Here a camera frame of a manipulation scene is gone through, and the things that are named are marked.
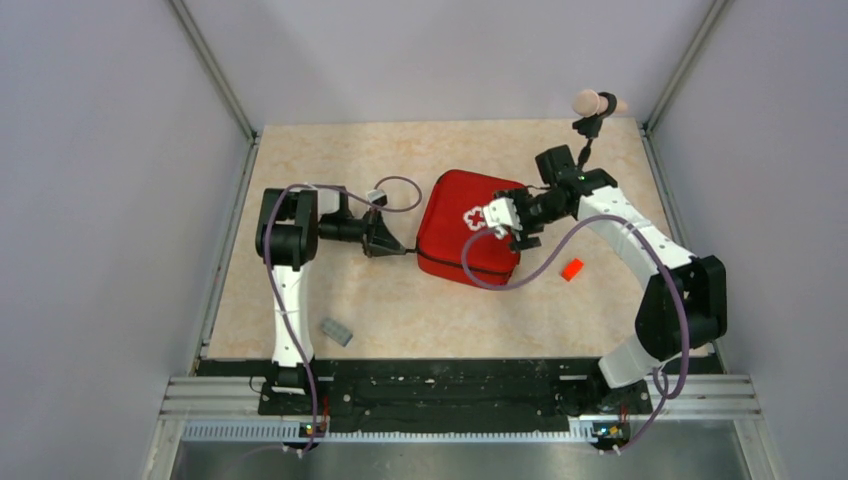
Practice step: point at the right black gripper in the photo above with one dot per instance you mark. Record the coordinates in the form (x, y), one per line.
(527, 241)

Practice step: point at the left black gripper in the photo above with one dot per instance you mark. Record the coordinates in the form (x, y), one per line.
(377, 239)

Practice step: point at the red black medicine kit bag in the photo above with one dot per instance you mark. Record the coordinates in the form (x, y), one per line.
(452, 216)

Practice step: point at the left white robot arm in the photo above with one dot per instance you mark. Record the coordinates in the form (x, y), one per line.
(289, 227)

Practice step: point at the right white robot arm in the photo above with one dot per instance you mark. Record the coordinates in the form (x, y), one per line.
(684, 303)

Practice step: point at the orange red block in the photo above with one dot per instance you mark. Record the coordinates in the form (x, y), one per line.
(572, 269)

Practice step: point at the grey blue pill blister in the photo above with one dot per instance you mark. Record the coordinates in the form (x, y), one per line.
(336, 331)

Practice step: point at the black microphone stand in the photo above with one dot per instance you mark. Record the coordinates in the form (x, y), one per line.
(594, 107)

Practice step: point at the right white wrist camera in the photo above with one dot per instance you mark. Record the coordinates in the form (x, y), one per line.
(501, 217)

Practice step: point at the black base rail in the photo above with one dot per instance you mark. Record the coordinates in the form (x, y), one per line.
(457, 395)

